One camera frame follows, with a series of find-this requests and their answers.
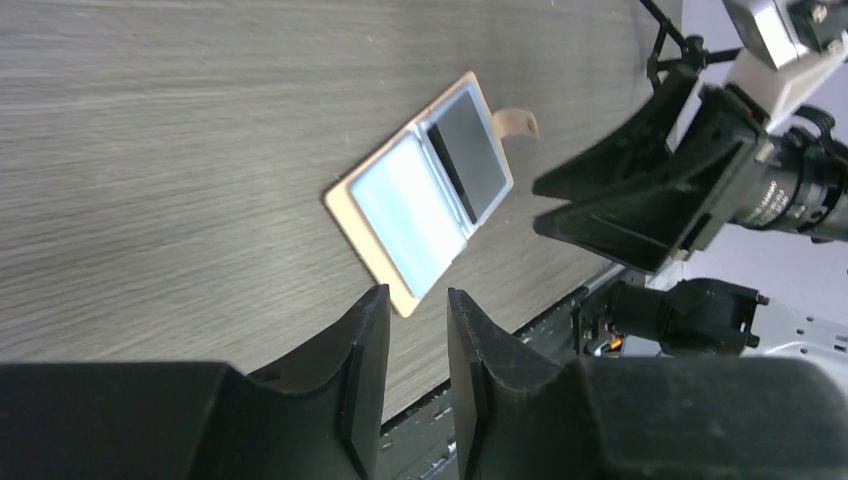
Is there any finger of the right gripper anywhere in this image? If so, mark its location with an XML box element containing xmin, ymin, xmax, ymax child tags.
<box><xmin>533</xmin><ymin>155</ymin><xmax>723</xmax><ymax>273</ymax></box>
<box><xmin>532</xmin><ymin>66</ymin><xmax>698</xmax><ymax>202</ymax></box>

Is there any tan card holder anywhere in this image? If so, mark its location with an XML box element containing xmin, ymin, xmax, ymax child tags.
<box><xmin>323</xmin><ymin>71</ymin><xmax>540</xmax><ymax>317</ymax></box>

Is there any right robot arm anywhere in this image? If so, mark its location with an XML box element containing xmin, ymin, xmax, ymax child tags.
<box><xmin>532</xmin><ymin>65</ymin><xmax>847</xmax><ymax>355</ymax></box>

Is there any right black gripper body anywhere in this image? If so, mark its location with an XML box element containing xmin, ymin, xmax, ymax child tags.
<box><xmin>676</xmin><ymin>87</ymin><xmax>847</xmax><ymax>252</ymax></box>

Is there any dark grey credit card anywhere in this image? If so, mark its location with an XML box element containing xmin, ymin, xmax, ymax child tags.
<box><xmin>427</xmin><ymin>92</ymin><xmax>507</xmax><ymax>226</ymax></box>

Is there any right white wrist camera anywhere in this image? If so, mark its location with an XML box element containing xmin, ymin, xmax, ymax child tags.
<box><xmin>724</xmin><ymin>0</ymin><xmax>847</xmax><ymax>133</ymax></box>

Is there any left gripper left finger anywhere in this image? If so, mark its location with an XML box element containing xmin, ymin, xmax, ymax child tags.
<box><xmin>1</xmin><ymin>285</ymin><xmax>391</xmax><ymax>479</ymax></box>

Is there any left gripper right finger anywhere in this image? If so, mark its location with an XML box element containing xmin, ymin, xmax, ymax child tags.
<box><xmin>447</xmin><ymin>289</ymin><xmax>847</xmax><ymax>479</ymax></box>

